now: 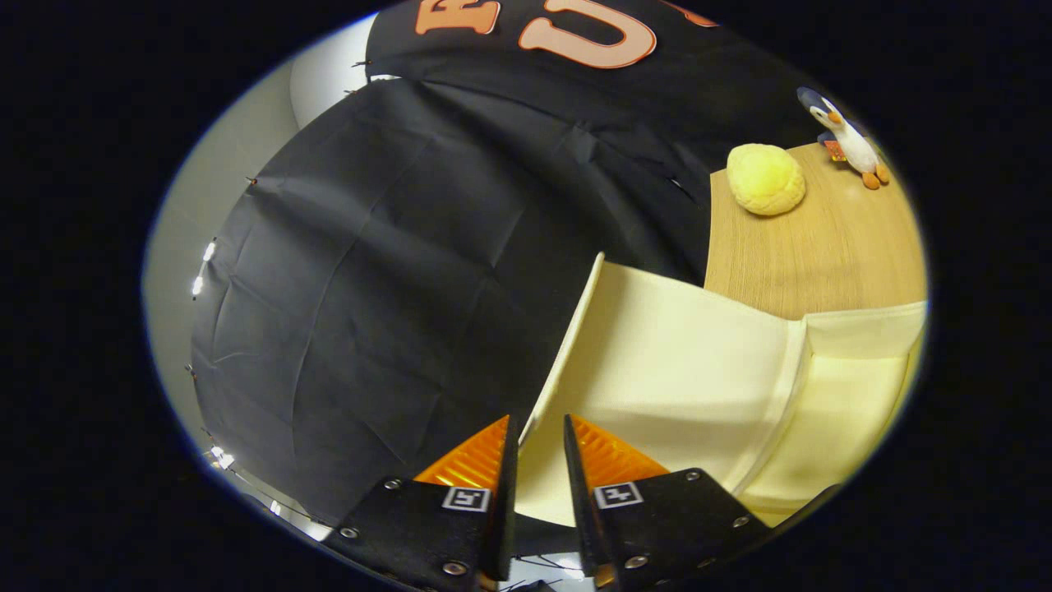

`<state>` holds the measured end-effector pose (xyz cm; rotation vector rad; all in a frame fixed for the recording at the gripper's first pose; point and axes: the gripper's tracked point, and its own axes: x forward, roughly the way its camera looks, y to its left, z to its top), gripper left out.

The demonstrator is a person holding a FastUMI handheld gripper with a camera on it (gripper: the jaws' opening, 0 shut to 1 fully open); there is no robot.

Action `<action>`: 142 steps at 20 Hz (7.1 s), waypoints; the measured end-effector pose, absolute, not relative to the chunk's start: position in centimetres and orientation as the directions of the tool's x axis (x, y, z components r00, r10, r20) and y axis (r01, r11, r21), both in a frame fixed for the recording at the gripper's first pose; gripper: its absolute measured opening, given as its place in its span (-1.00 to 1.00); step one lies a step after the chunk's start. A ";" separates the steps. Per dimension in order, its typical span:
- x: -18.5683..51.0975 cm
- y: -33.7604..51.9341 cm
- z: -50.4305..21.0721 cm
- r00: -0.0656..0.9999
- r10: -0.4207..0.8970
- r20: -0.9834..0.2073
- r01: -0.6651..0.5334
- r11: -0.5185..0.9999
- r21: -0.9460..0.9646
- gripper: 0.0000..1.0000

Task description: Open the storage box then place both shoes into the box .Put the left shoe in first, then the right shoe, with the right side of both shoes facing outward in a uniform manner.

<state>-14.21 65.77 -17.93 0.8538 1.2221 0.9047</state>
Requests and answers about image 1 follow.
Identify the penguin plush toy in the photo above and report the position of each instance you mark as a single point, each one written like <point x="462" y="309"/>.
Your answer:
<point x="855" y="148"/>

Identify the black backdrop cloth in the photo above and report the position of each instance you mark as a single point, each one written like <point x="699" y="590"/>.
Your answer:
<point x="394" y="288"/>

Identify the cream fabric storage box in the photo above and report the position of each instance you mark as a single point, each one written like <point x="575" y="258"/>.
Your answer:
<point x="682" y="370"/>

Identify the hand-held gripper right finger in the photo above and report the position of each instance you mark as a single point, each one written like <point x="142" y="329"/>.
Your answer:
<point x="585" y="510"/>

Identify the yellow plush bun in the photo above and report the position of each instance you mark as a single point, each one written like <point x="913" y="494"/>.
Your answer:
<point x="766" y="179"/>

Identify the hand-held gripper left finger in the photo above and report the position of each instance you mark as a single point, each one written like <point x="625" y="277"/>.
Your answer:
<point x="507" y="493"/>

